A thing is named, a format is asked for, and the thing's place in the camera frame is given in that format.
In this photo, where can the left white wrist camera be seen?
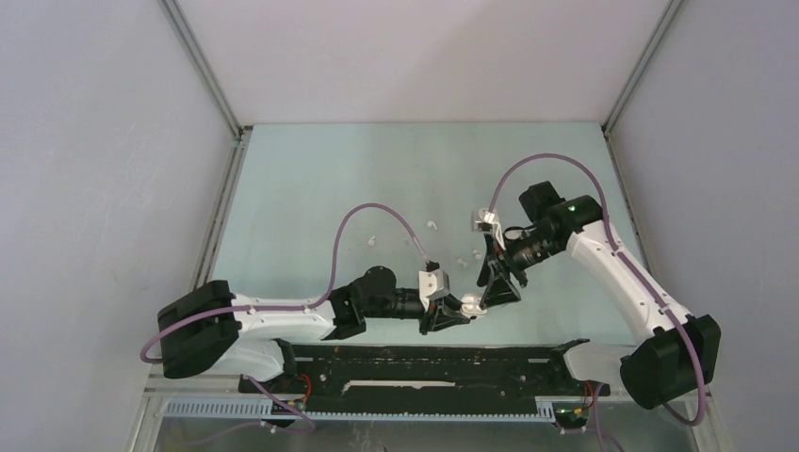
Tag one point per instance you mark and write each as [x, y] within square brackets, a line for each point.
[432, 285]

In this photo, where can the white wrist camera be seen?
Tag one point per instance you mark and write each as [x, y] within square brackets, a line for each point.
[487, 223]
[432, 285]

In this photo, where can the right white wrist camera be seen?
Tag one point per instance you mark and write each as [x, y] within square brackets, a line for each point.
[487, 223]

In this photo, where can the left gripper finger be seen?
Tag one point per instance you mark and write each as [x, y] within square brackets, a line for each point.
[450, 305]
[438, 322]

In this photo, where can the aluminium frame post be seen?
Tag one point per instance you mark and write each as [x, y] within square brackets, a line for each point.
[655, 41]
[196, 57]

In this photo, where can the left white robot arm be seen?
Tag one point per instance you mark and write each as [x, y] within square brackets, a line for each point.
[214, 329]

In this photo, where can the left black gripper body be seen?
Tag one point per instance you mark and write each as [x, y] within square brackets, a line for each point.
[434, 305]

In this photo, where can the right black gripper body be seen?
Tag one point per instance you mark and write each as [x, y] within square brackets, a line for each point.
[518, 255]

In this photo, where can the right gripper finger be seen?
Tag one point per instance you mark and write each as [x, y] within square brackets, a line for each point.
[499, 290]
[491, 267]

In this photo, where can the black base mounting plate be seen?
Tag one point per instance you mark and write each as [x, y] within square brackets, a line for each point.
[431, 380]

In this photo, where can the white cable duct rail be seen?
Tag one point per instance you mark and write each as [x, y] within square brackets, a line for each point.
[264, 409]

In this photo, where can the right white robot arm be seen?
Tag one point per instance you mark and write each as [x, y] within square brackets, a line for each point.
[675, 351]

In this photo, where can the right aluminium frame post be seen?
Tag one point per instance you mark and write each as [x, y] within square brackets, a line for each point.
[655, 41]

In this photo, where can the left aluminium frame post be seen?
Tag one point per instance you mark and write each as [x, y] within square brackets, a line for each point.
[196, 57]

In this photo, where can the white case with black window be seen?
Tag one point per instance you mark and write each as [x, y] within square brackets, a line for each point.
[471, 306]

